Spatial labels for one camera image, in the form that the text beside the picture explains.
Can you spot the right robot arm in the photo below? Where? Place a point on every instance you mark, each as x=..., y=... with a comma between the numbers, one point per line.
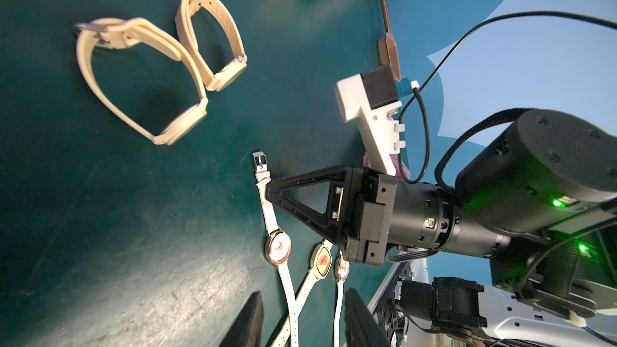
x=539, y=203

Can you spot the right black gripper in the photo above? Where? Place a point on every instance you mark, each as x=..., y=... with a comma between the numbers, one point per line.
x=357, y=211

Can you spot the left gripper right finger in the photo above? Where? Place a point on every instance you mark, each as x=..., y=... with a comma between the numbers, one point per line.
x=361, y=330

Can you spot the pink cloth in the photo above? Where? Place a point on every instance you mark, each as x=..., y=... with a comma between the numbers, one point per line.
x=395, y=168

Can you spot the brown litter scoop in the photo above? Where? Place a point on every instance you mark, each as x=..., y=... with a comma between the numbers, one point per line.
x=387, y=46

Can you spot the cream looped watch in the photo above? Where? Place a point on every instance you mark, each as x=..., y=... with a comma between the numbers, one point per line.
x=209, y=33
x=144, y=91

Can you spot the gold strap watch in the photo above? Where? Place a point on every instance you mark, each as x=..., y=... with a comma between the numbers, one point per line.
x=320, y=265

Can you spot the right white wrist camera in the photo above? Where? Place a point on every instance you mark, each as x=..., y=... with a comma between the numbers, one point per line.
x=371, y=101

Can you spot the white strap watch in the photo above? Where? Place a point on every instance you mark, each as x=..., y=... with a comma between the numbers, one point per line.
x=279, y=245
x=341, y=272

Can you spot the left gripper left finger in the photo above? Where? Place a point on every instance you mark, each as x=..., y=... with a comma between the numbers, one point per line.
x=247, y=329

